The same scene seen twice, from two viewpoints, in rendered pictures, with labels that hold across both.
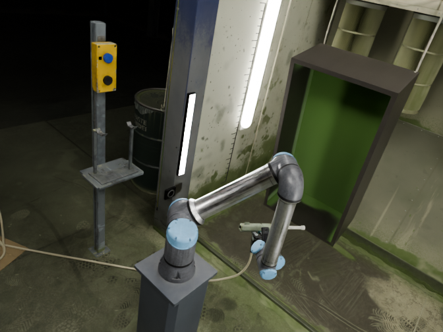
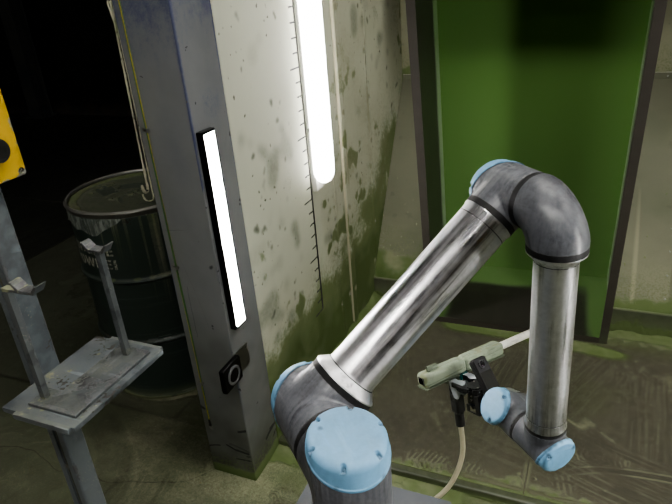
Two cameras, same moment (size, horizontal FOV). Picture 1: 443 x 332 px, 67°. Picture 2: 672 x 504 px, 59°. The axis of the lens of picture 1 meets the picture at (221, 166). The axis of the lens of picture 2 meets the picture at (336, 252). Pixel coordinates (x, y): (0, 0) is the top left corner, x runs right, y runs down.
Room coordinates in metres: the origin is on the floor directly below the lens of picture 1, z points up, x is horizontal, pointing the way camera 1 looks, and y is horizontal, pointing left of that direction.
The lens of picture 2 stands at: (0.41, 0.25, 1.65)
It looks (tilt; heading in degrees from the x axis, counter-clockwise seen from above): 26 degrees down; 350
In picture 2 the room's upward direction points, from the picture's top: 5 degrees counter-clockwise
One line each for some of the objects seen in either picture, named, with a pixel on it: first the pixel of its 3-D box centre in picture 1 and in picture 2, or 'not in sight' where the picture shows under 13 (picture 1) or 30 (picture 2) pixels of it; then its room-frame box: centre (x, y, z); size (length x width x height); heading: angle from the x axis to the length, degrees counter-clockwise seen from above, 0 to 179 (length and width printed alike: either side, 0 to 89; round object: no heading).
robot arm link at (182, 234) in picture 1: (180, 240); (347, 466); (1.21, 0.12, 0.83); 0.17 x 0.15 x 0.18; 11
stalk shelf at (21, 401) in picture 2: (112, 172); (87, 378); (1.72, 0.66, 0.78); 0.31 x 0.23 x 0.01; 145
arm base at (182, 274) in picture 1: (177, 261); not in sight; (1.20, 0.12, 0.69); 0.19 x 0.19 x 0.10
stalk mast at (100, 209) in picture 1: (98, 157); (39, 357); (1.79, 0.78, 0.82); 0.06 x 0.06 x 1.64; 55
